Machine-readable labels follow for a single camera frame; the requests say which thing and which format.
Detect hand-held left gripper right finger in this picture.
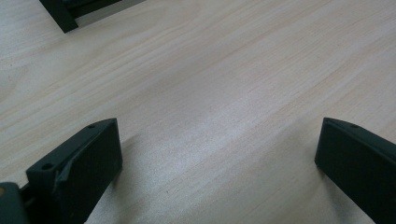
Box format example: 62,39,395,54
314,117,396,224

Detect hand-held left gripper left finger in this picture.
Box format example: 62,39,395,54
25,118,123,224

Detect black metal two-tier rack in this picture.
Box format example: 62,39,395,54
38,0,124,34

